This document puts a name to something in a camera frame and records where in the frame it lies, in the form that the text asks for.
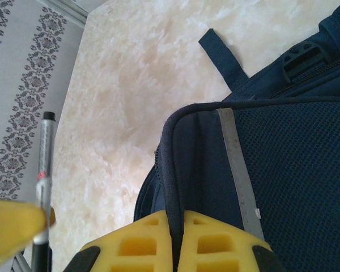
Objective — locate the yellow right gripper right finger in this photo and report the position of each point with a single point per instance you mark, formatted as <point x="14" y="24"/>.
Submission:
<point x="243" y="243"/>

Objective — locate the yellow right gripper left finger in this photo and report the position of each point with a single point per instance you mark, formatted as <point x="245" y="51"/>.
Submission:
<point x="116" y="238"/>

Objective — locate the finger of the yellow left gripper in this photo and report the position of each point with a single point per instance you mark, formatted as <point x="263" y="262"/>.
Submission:
<point x="11" y="226"/>
<point x="52" y="216"/>

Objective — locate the silver marker pen black cap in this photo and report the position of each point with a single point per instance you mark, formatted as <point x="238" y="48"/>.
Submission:
<point x="46" y="147"/>

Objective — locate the navy blue backpack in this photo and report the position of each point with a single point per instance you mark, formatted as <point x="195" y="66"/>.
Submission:
<point x="272" y="170"/>

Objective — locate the aluminium side rail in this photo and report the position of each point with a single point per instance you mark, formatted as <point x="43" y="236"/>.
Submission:
<point x="71" y="12"/>

